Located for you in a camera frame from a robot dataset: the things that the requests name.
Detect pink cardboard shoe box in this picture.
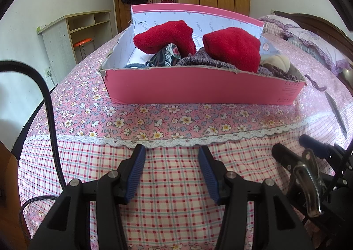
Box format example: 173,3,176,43
100,4,306,105

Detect floral frilled pillow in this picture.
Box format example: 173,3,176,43
258,15,301,36

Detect dark patterned fabric pouch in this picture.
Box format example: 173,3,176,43
145,42,181,68

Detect beige sock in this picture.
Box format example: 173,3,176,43
261,55,291,71

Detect white desk with shelves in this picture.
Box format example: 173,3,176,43
37,10,113,75

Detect lilac frilled pillow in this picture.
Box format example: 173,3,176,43
284,28,349,75

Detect grey knit sock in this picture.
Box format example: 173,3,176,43
175,47,238,70
258,64,298,79

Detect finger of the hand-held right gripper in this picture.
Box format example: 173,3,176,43
272,144,302,170
299,134,331,157

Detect orange round stool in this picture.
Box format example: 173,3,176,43
73,39,93,60

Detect black cable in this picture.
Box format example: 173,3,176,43
0,60,68,239

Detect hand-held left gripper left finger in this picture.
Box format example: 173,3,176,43
33,144,146,250

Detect pink floral bedspread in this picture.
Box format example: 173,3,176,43
18,30,353,250

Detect red fuzzy sock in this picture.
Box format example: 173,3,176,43
133,20,197,56
203,27,261,72

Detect purple hair tie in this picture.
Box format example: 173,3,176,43
305,73,327,92

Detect brown wooden cabinet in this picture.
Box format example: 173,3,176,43
0,141,31,250

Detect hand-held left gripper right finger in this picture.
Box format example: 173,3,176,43
198,145,313,250

